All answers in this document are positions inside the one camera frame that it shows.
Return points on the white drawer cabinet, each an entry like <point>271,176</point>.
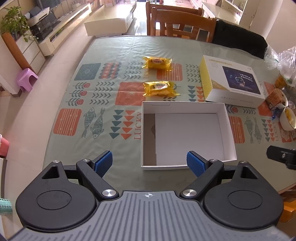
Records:
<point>31,55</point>

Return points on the white bowl with yellow food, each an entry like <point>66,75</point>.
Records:
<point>288,118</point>

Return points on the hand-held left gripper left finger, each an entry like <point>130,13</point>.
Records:
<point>103,163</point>

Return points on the white coffee table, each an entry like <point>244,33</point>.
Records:
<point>106,26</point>

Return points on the black cloth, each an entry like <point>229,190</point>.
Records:
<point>238,38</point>

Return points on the orange snack packet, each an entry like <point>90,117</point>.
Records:
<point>275,97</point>

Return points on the white cardboard box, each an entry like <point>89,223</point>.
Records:
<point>185,134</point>

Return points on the white printer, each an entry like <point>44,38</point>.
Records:
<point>38,15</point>

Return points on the white sideboard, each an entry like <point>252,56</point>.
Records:
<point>222,11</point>

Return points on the pink plastic stool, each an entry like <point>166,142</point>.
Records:
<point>3,147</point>

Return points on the wooden chair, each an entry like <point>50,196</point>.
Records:
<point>180,22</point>
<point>289,206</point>
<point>171,5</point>

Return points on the patterned cloth covered desktop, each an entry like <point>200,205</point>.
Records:
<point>111,58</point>

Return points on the green potted plant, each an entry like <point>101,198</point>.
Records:
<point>13,20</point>

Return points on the clear plastic bag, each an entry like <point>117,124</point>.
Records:
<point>285,60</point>

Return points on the white low tv stand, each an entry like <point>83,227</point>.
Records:
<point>67,25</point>

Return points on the yellow snack packet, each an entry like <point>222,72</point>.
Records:
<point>157,63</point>
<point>160,89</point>

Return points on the white and yellow product box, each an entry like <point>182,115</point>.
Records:
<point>240,80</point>

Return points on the purple plastic stool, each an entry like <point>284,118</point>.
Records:
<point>26,77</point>

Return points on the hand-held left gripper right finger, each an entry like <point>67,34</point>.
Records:
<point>196,163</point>

